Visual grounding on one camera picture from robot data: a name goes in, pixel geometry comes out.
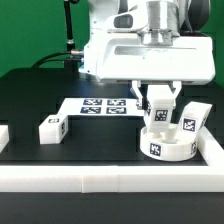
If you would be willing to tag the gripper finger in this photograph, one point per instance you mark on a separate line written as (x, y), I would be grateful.
(175, 90)
(135, 90)

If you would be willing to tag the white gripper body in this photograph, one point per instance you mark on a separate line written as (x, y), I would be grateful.
(149, 47)

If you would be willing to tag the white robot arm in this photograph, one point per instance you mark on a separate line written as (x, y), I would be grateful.
(195, 13)

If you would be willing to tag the white marker sheet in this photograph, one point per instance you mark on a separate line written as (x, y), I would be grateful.
(100, 107)

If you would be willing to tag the white frame wall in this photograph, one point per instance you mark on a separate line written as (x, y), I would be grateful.
(92, 179)

